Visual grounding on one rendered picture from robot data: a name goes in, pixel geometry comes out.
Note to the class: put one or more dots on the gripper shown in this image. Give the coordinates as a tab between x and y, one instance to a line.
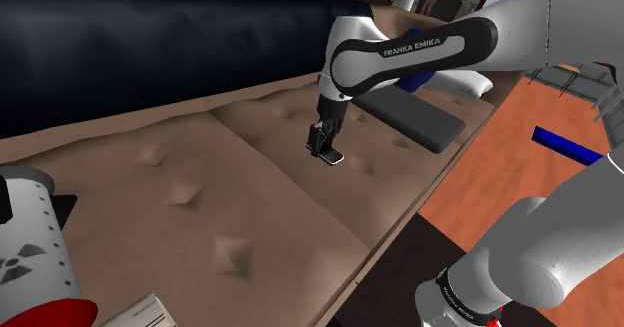
332	112

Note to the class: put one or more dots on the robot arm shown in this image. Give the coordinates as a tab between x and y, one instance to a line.
546	248

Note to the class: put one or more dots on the black phone with white edge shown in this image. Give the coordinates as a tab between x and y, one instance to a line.
334	158

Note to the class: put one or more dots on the dark grey flat cushion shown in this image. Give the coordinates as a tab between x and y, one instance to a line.
414	119

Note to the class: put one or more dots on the blue cushion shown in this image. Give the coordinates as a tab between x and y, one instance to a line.
415	81

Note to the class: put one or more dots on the brown tufted sofa, dark back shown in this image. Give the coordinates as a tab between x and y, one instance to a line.
195	180

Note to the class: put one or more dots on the white pillow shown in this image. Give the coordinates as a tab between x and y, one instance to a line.
463	83

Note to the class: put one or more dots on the blue bar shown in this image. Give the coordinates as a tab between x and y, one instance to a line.
565	146

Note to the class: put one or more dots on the white paper booklet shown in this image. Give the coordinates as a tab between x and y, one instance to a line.
144	314

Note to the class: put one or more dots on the white and red toy rocket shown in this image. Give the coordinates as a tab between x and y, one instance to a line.
29	238

